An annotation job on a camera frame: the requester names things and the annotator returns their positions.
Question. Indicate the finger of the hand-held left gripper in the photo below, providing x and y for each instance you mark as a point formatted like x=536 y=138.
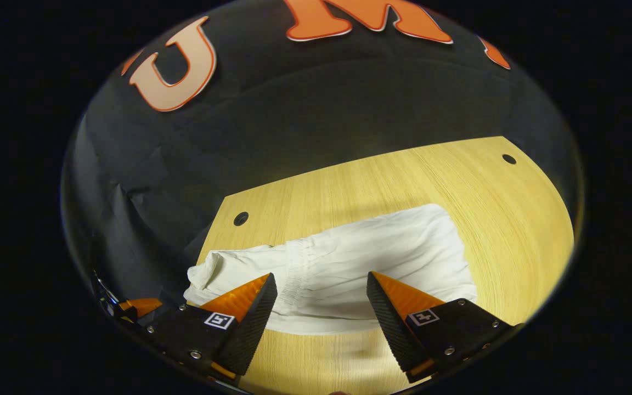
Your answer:
x=143 y=305

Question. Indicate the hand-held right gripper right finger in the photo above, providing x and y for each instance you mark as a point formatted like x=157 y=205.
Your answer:
x=387 y=323

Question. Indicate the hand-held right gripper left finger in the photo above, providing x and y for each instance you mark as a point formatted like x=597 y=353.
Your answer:
x=253 y=323

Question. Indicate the white jeans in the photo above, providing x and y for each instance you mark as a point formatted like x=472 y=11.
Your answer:
x=382 y=247

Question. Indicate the black backdrop cloth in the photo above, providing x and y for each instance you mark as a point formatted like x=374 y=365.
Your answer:
x=294 y=109

